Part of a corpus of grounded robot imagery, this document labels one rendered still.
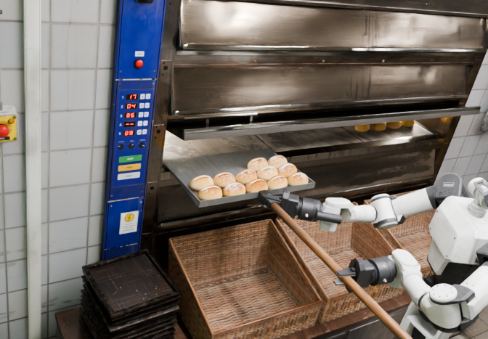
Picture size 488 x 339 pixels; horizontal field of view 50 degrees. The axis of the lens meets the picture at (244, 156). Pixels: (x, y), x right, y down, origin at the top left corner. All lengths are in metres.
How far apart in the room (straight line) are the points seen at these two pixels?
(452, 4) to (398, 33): 0.36
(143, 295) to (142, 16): 1.00
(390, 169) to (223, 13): 1.48
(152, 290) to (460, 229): 1.12
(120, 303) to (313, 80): 1.24
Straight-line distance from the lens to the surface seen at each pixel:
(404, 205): 2.18
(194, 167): 2.19
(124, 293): 2.02
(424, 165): 3.27
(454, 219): 1.97
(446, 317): 1.69
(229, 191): 2.00
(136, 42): 1.84
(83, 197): 2.09
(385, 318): 1.66
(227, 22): 2.02
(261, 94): 2.20
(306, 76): 2.34
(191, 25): 1.94
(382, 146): 2.89
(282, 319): 2.30
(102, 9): 1.81
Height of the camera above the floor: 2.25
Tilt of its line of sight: 27 degrees down
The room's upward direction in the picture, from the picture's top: 11 degrees clockwise
